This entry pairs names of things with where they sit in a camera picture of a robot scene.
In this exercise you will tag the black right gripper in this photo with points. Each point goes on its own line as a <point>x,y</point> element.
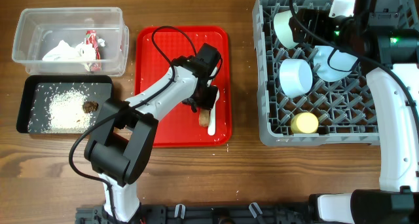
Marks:
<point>318,18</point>

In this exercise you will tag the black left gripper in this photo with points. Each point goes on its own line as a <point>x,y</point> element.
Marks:
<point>209,102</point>

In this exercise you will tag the brown food stick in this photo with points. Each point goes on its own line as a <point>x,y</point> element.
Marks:
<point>204,118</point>

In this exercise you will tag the green bowl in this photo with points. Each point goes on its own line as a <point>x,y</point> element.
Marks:
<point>282,29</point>

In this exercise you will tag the light blue plate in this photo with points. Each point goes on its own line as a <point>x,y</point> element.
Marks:
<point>333,65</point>

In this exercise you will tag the light blue bowl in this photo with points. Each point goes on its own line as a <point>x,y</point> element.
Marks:
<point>295,77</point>

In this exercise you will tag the yellow plastic cup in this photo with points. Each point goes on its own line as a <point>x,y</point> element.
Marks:
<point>304,123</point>

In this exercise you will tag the brown food scrap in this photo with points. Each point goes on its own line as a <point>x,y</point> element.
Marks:
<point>89,107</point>

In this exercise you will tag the red snack wrapper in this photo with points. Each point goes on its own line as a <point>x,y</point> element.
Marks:
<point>91,51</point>

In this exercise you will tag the white rice pile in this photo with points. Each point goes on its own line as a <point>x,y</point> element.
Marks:
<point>66,115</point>

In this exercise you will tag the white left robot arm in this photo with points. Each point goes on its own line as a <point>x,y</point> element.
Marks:
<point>120,142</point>

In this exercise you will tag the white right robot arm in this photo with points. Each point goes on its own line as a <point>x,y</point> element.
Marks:
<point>383,36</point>

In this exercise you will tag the grey dishwasher rack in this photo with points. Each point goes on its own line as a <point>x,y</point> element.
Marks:
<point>344,108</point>

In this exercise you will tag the black waste tray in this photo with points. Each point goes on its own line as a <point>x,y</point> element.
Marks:
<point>39,90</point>

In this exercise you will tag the white plastic spoon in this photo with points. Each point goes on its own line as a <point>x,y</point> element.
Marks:
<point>212,126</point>

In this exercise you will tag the red plastic tray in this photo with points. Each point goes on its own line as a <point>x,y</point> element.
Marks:
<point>180,127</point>

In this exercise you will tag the clear plastic bin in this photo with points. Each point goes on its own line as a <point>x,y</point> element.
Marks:
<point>40,30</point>

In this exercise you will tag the crumpled white tissue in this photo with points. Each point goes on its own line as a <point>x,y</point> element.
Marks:
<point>63,52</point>

